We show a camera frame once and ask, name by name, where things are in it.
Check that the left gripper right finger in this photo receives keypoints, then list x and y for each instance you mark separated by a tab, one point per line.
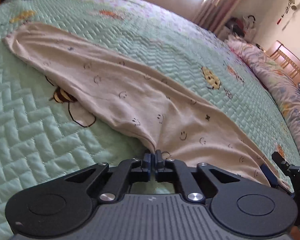
177	173

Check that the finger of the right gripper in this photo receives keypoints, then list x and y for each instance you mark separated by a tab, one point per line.
274	181

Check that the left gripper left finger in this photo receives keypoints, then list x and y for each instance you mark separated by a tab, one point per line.
123	176

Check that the beige smiley print baby garment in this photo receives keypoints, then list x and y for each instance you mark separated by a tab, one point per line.
138	101

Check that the floral folded duvet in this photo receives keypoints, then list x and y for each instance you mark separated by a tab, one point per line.
281	87

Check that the green quilted bee bedspread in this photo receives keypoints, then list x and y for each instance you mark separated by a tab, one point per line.
41	138

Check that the wooden headboard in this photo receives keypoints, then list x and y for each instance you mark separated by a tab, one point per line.
286	59

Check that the cluttered nightstand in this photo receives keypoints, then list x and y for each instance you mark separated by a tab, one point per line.
244	27

